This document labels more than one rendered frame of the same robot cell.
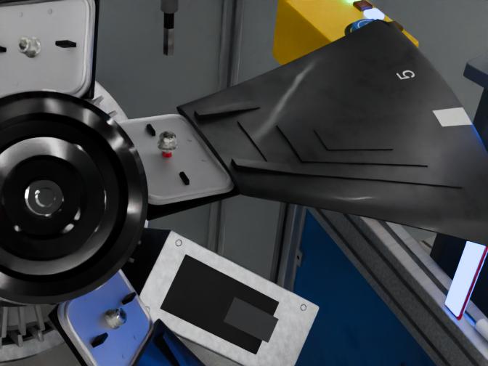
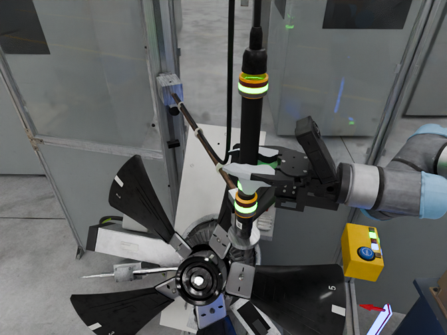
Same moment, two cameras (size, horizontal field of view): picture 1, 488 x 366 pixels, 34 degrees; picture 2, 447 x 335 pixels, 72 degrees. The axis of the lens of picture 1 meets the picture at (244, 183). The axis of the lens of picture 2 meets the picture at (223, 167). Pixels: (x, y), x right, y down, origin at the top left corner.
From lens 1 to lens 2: 44 cm
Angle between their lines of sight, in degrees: 34
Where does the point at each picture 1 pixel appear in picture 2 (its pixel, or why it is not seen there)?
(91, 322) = (204, 309)
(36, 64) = (219, 244)
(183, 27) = not seen: hidden behind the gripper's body
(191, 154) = (247, 282)
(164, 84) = (323, 219)
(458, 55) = not seen: outside the picture
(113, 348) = (207, 318)
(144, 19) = not seen: hidden behind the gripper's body
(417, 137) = (318, 310)
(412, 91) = (330, 294)
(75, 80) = (222, 254)
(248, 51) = (360, 220)
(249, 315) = (260, 326)
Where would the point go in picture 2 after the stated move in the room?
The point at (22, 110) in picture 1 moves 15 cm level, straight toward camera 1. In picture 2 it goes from (201, 260) to (166, 318)
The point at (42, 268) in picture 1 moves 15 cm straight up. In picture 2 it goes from (192, 295) to (188, 256)
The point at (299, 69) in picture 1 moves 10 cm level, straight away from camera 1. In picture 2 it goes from (298, 269) to (320, 248)
